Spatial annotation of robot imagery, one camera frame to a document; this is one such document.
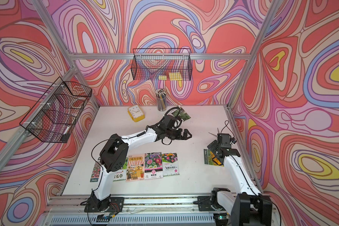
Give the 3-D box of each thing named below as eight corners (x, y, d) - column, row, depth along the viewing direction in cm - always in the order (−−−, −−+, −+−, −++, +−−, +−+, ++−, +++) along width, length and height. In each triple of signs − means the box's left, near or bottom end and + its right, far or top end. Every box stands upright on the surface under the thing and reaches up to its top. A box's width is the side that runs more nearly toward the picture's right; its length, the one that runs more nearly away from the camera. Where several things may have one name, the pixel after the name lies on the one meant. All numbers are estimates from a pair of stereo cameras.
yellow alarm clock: (133, 123, 111) (133, 120, 108) (127, 110, 120) (126, 108, 117) (145, 118, 114) (145, 115, 112) (138, 106, 123) (137, 103, 121)
